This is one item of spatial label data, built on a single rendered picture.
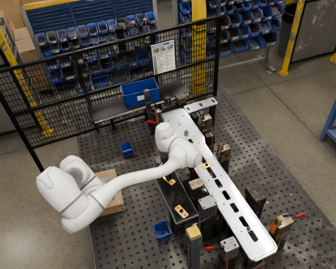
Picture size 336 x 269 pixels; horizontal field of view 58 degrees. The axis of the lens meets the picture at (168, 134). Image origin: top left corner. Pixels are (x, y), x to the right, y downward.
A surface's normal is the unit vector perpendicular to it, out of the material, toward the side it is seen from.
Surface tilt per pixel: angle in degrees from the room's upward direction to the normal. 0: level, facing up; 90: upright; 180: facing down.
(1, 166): 0
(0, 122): 94
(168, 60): 90
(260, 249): 0
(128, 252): 0
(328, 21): 90
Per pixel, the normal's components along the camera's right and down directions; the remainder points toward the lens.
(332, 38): 0.25, 0.69
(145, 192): -0.07, -0.71
